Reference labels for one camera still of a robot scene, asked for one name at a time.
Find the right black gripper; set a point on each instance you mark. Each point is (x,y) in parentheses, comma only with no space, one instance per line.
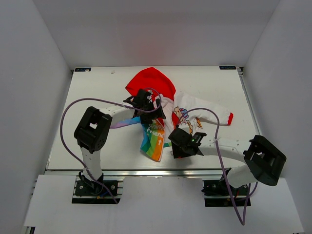
(177,152)

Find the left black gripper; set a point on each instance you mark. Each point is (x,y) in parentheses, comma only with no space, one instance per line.
(153,115)

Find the red white rainbow kids jacket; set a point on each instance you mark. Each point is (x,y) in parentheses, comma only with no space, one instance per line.
(180,109)

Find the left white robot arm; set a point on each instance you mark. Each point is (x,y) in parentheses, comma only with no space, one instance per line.
(93,128)

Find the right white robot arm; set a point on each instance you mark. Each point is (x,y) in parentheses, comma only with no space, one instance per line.
(263,162)

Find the left blue corner label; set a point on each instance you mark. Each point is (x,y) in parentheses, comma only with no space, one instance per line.
(82,69)

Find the blue corner label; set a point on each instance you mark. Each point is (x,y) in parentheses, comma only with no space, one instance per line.
(227,67)
(82,69)

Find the right blue corner label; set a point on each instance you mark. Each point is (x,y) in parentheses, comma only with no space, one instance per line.
(227,67)

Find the aluminium table front rail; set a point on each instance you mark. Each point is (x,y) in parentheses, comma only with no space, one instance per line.
(195,172)

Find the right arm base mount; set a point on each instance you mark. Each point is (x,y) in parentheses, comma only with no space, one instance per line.
(216,194)

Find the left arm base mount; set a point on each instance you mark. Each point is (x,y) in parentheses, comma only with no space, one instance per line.
(86,191)

